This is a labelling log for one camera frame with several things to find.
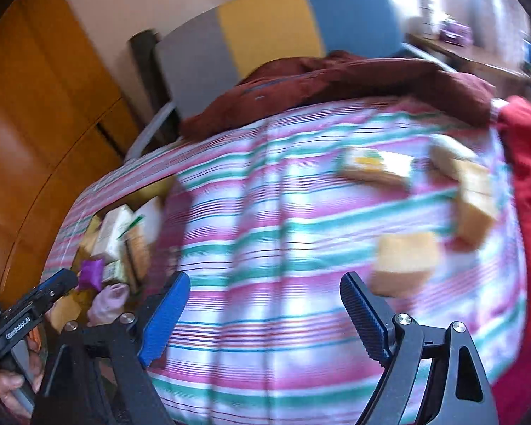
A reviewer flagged purple snack packet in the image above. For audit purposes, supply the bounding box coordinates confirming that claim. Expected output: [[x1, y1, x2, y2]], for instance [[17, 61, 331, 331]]
[[78, 258, 104, 292]]

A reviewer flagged long cracker box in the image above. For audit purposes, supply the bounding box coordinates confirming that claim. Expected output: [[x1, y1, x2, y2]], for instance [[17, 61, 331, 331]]
[[124, 197, 163, 284]]

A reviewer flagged white sock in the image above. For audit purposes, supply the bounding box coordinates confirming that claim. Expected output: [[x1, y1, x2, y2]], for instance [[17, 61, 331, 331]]
[[429, 134, 479, 180]]

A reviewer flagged grey yellow blue chair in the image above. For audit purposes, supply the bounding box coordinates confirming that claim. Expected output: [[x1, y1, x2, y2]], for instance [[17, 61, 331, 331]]
[[125, 0, 433, 160]]

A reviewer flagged striped bed sheet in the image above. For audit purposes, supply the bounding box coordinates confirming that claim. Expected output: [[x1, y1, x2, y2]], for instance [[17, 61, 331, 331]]
[[45, 97, 527, 424]]

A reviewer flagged purple tissue box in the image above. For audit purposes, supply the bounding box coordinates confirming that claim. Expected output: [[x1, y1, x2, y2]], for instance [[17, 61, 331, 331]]
[[438, 19, 473, 47]]

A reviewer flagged yellow sponge block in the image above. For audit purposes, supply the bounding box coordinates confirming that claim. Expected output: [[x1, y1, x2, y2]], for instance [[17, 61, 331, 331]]
[[453, 159, 499, 249], [368, 231, 442, 298], [47, 295, 81, 333]]

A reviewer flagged green yellow cracker packet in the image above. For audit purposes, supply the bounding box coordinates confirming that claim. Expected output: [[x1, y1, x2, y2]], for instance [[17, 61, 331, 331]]
[[338, 145, 414, 190]]

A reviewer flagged wooden wardrobe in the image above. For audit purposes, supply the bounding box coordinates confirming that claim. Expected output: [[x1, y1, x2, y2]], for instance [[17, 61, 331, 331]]
[[0, 0, 139, 306]]

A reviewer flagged maroon puffer jacket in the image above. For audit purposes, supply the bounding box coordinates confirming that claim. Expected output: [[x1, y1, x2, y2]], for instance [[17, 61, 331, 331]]
[[180, 50, 496, 141]]

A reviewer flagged black rolled mat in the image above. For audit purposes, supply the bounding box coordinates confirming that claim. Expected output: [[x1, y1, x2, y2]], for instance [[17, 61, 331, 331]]
[[128, 29, 179, 143]]

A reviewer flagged person left hand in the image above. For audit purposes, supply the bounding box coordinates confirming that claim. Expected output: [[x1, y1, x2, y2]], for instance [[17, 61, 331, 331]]
[[0, 335, 44, 421]]

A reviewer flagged wooden side table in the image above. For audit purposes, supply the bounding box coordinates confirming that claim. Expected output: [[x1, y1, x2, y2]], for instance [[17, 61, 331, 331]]
[[406, 34, 531, 98]]

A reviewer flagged green white small box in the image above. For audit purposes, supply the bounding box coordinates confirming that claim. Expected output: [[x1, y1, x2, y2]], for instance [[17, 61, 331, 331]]
[[91, 204, 134, 263]]

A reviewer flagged yellow sponge block front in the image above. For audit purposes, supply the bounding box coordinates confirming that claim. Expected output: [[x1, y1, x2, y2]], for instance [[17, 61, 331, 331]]
[[368, 231, 442, 298]]

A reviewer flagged white carton on table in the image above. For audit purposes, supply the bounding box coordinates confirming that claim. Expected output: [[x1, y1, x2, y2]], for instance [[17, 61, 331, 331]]
[[419, 0, 434, 39]]

